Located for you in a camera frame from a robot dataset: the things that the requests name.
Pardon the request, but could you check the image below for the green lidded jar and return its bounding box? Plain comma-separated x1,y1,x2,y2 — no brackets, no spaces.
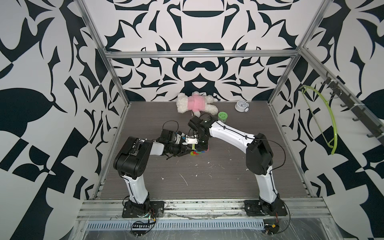
218,112,228,123

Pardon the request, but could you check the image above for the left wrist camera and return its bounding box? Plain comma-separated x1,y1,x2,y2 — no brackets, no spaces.
157,129,180,145

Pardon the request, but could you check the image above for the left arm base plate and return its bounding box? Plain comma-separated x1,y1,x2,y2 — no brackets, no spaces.
122,201,165,218

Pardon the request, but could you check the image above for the aluminium frame rail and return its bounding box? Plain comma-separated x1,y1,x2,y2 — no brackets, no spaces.
105,50,298,59

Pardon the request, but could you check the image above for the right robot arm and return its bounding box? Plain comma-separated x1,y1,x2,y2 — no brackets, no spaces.
188,117,279,209

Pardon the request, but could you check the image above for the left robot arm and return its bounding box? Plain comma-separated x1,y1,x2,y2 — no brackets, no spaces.
114,137,193,213

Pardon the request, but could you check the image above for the white alarm clock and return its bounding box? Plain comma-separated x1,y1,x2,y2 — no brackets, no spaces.
235,101,249,113

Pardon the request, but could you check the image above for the black wall hook rail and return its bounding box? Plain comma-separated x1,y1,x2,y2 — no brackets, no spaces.
322,72,384,145

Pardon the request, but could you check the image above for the white teddy bear pink shirt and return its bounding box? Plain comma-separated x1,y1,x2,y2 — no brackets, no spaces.
176,92,219,117

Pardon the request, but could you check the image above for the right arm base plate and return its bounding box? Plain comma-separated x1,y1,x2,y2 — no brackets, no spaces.
244,198,288,217

